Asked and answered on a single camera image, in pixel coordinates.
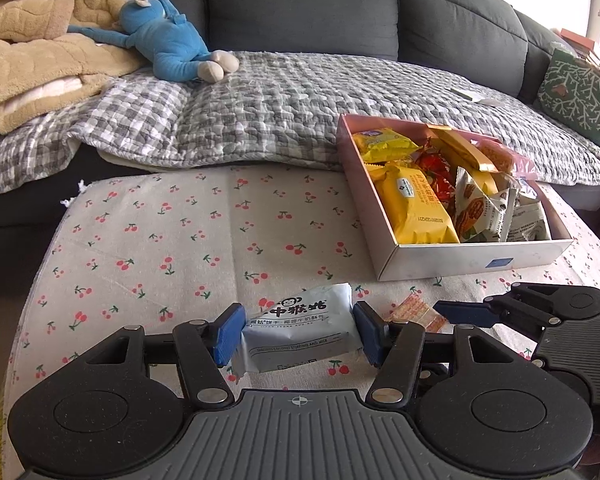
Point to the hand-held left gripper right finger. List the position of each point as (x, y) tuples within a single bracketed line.
[(370, 332)]

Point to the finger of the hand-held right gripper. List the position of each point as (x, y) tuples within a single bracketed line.
[(465, 312)]

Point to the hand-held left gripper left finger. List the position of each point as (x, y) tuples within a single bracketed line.
[(230, 335)]

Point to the orange candy packet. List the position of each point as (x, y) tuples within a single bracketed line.
[(415, 312)]

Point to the pink cardboard box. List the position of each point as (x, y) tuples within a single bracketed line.
[(430, 260)]

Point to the white grey biscuit packet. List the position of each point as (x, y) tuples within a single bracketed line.
[(300, 330)]

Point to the yellow waffle snack packet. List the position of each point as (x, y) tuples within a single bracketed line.
[(415, 205)]

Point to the white nut snack packet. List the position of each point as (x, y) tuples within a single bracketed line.
[(477, 210), (527, 220)]

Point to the cherry print tablecloth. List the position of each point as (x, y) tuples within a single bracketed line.
[(155, 240)]

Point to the red and white candy packet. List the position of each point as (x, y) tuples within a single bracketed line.
[(442, 190)]

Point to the tan snack packet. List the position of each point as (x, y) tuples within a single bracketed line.
[(462, 152)]

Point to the pink zip bag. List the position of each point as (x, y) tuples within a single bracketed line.
[(505, 157)]

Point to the yellow packet with blue label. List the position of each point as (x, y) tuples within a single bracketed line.
[(385, 145)]

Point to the white booklet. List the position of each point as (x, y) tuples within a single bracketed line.
[(467, 94)]

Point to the grey checked quilt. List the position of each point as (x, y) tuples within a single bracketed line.
[(260, 105)]

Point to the green patterned pillow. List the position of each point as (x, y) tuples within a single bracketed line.
[(580, 95)]

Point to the stack of books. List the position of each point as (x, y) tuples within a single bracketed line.
[(590, 45)]

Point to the blue plush toy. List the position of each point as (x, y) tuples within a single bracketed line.
[(165, 35)]

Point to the dark grey sofa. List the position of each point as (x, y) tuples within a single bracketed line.
[(305, 5)]

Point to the tan fleece blanket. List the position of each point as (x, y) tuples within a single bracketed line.
[(30, 50)]

